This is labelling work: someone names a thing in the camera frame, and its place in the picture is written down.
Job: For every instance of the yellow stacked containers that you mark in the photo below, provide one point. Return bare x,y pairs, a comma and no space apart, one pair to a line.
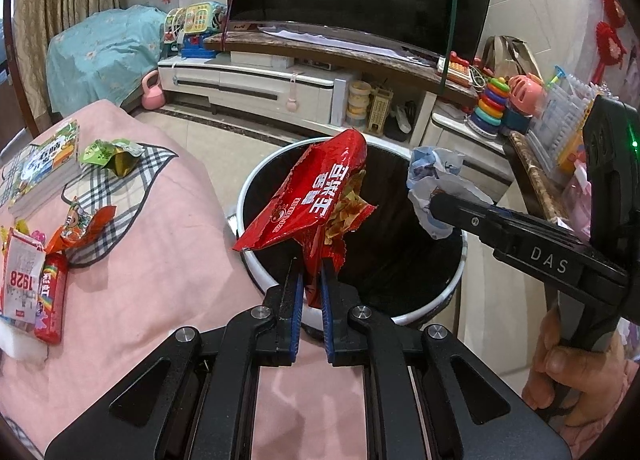
359,102

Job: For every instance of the white round trash bin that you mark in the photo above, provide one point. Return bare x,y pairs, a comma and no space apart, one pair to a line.
395,260

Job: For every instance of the colourful toy cash register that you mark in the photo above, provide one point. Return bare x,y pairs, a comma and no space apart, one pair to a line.
197,25

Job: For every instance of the red snack bag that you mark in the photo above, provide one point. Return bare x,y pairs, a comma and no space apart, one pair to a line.
300,190

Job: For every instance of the brown marble side table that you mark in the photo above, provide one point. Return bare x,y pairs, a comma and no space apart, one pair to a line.
535,175

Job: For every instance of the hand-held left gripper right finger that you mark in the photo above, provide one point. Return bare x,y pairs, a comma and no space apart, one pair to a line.
328,320

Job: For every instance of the beige bag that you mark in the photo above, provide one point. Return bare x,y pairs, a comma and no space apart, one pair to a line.
510,55

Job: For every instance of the green snack wrapper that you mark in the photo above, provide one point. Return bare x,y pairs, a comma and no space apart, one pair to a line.
107,152

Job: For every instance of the red candy packet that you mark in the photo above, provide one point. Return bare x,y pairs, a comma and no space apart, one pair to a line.
50,300

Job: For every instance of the orange snack wrapper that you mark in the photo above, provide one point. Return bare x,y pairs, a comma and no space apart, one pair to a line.
75,230

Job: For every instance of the white plastic grid toy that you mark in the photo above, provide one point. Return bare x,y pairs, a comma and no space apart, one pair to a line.
565,125

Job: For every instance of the white blue wrapper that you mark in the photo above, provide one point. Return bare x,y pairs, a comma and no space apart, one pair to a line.
435,165

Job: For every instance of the red toy telephone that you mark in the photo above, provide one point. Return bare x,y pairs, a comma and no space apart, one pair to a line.
457,70

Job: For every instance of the teal floral cover cloth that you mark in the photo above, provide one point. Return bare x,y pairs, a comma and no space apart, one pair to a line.
100,50

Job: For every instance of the person's right hand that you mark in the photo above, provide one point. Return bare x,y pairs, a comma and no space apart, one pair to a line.
560,365

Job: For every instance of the pink kettlebell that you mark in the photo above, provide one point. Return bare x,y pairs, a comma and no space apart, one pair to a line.
152,95

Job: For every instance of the red paper wall decoration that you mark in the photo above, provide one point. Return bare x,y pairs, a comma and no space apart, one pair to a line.
611,40

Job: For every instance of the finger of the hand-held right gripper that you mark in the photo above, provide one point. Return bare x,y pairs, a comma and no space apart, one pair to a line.
475,222

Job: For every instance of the white television cabinet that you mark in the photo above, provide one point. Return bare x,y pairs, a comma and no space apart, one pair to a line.
250,82

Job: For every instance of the white paper packet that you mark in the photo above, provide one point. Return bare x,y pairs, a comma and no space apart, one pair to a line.
20,275

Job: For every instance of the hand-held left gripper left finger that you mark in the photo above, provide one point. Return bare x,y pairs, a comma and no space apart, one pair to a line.
296,310

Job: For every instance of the pink toy ball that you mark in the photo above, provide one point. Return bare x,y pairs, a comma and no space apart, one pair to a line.
525,92

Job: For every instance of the beige toy abacus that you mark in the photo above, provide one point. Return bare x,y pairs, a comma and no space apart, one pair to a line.
380,112

